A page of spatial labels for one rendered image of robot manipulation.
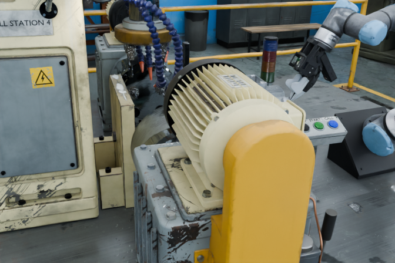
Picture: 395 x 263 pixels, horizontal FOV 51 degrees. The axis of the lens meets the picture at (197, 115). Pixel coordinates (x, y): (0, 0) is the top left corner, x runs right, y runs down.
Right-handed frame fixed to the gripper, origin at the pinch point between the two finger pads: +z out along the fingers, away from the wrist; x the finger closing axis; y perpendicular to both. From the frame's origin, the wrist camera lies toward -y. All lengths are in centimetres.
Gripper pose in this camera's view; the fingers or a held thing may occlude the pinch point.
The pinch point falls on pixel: (294, 98)
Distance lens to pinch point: 146.2
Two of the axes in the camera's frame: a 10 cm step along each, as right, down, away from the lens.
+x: 2.9, 3.7, -8.8
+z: -5.0, 8.4, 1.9
